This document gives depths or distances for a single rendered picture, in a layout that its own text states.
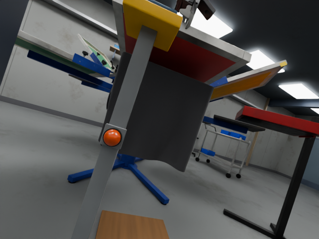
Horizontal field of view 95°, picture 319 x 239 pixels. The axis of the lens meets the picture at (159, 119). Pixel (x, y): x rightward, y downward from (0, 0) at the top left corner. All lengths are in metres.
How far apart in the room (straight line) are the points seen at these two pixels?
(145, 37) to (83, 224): 0.48
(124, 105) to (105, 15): 4.59
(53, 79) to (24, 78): 0.55
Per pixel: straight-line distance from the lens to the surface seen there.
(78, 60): 1.42
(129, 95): 0.37
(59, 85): 4.50
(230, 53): 0.71
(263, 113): 1.63
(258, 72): 1.65
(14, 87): 4.75
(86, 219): 0.46
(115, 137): 0.33
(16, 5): 0.77
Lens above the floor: 0.72
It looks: level
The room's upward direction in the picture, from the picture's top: 18 degrees clockwise
